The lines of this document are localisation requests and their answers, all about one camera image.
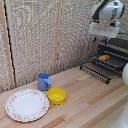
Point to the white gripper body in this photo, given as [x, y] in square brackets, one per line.
[104, 30]

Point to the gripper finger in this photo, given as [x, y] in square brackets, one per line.
[94, 39]
[105, 41]

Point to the orange bread piece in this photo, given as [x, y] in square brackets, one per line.
[104, 57]

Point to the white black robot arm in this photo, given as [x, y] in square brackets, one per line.
[108, 10]

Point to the woven folding screen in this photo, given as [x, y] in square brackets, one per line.
[33, 40]

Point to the blue plastic cup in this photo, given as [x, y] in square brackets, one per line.
[43, 82]

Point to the yellow plastic bowl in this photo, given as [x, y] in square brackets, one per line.
[57, 96]

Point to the grey white blurred object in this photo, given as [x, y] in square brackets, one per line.
[121, 116]

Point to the white floral rimmed plate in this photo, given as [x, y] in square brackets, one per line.
[26, 105]

